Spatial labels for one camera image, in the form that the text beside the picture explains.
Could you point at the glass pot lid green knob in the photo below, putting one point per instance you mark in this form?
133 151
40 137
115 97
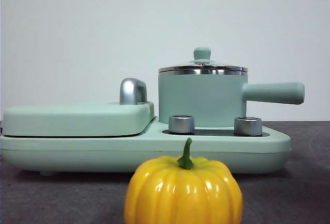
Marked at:
202 53

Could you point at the yellow toy pumpkin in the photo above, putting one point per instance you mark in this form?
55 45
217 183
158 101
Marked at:
180 195

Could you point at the silver control knob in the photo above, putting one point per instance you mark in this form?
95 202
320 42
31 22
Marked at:
181 124
247 126

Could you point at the black control panel strip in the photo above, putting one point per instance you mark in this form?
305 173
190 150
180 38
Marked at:
214 132

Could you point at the mint green breakfast machine base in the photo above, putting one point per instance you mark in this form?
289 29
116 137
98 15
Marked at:
103 154

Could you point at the mint green griddle cover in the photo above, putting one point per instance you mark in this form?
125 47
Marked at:
77 120

